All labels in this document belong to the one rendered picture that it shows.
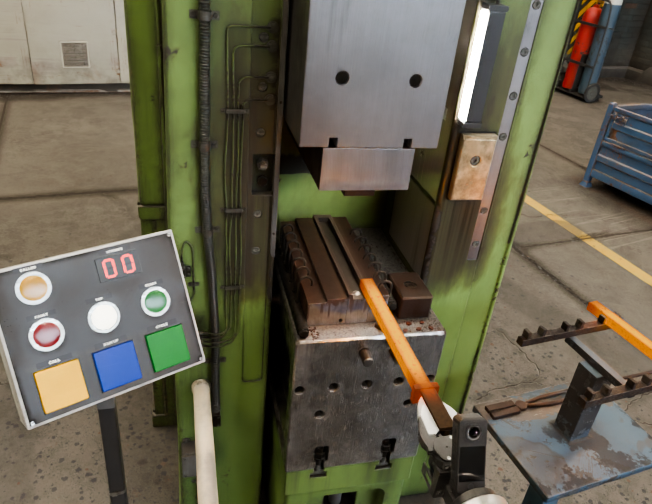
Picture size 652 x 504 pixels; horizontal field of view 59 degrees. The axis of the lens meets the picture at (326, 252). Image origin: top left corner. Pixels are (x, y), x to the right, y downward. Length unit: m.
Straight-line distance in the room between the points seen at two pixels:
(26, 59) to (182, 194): 5.20
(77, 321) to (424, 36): 0.83
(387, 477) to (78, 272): 1.07
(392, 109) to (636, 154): 4.04
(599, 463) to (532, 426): 0.17
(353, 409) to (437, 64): 0.86
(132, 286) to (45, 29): 5.35
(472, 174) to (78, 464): 1.69
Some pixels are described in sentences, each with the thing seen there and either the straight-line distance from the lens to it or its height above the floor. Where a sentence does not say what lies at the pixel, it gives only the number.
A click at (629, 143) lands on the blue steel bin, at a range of 5.18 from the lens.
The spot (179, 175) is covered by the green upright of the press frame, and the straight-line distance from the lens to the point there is 1.33.
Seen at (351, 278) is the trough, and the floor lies 0.99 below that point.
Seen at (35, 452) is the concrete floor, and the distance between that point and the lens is 2.45.
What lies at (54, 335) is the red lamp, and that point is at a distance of 1.14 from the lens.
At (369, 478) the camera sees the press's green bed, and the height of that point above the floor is 0.40.
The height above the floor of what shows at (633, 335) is 0.96.
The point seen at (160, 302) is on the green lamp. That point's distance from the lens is 1.18.
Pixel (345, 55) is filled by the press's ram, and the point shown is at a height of 1.55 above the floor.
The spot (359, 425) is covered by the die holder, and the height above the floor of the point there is 0.62.
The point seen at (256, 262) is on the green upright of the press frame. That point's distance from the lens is 1.45.
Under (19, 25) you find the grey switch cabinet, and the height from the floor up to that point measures 0.64.
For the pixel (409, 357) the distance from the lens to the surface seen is 1.11.
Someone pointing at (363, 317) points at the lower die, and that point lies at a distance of 1.43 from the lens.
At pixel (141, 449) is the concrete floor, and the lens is 2.37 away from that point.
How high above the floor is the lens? 1.77
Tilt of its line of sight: 30 degrees down
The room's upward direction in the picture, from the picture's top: 6 degrees clockwise
